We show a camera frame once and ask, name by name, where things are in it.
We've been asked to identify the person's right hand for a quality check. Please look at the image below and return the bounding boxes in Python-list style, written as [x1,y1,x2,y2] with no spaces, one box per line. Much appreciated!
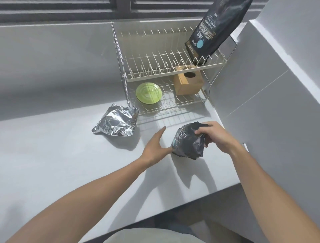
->
[194,121,241,156]

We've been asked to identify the person's left hand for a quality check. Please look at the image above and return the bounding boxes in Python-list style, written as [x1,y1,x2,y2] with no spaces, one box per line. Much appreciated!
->
[141,126,173,167]

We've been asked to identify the small black foil pouch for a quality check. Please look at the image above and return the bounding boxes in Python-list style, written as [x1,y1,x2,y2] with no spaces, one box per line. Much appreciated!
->
[171,122,209,160]

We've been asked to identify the person's right forearm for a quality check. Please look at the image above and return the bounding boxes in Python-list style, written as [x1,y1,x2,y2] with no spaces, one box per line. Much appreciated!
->
[230,143,320,243]

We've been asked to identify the person's left forearm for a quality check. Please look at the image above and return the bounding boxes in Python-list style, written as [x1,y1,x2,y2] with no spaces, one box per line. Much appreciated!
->
[0,156,153,243]

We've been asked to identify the crumpled silver foil bag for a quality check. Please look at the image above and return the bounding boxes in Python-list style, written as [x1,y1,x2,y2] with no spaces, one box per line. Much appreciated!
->
[91,103,140,137]

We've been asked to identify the green plate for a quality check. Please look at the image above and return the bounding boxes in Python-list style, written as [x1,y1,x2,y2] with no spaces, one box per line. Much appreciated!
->
[136,83,162,104]

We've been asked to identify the wooden tissue box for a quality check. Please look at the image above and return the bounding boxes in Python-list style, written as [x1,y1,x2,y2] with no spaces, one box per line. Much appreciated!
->
[173,65,205,96]

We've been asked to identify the person's light shirt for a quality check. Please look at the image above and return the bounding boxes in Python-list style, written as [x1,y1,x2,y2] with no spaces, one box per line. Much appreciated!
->
[103,227,196,243]

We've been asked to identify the large black coffee bag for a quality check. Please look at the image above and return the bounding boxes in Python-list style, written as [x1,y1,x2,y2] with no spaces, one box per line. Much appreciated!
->
[185,0,253,67]

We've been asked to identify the grey window louvres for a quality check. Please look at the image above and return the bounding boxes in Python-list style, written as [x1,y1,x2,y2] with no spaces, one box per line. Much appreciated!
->
[0,0,214,23]

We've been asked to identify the two-tier wire dish rack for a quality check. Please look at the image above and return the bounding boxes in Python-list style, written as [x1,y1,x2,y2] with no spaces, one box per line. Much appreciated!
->
[110,21,238,126]

